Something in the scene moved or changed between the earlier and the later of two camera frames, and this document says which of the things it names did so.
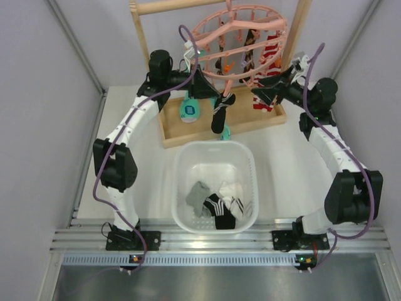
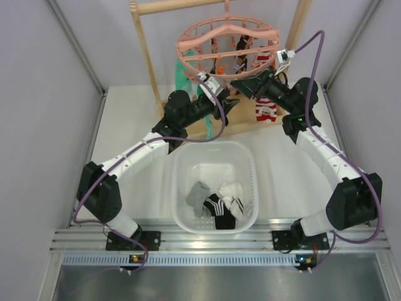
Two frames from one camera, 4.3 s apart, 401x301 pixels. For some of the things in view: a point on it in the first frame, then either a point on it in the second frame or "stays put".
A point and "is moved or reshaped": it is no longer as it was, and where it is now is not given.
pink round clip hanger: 238,41 is moved or reshaped
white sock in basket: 233,198 stays put
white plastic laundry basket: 213,163 stays put
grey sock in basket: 197,196 stays put
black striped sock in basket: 224,219 stays put
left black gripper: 201,88 → 226,103
